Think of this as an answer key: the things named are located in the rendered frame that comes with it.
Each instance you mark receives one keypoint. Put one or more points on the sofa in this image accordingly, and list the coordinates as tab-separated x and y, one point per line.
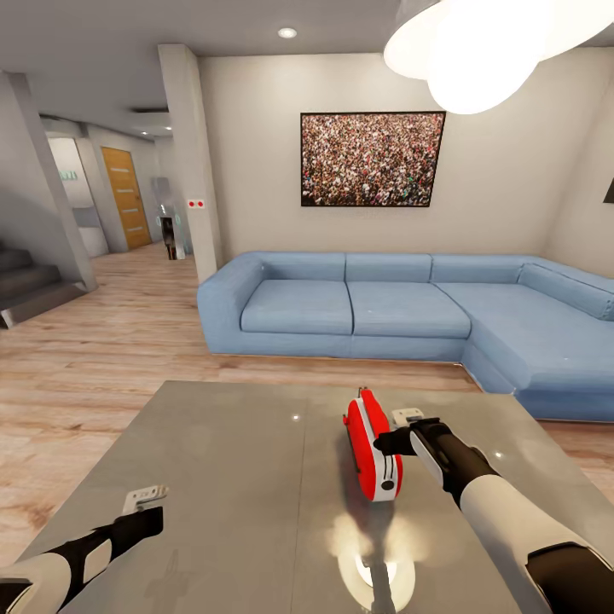
518	324

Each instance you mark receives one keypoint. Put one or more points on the standing mirror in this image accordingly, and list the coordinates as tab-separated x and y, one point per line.
168	219

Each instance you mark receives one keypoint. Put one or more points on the radio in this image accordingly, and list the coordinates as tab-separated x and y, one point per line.
380	476

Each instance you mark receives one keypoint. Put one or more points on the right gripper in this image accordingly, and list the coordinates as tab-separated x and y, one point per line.
391	443

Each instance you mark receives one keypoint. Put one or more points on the picture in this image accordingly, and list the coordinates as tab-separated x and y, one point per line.
369	159

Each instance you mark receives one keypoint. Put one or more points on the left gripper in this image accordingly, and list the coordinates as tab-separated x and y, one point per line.
142	525

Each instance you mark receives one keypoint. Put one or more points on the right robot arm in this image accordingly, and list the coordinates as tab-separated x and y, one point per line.
548	568

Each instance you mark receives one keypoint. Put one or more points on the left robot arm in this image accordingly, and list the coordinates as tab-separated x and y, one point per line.
45	583

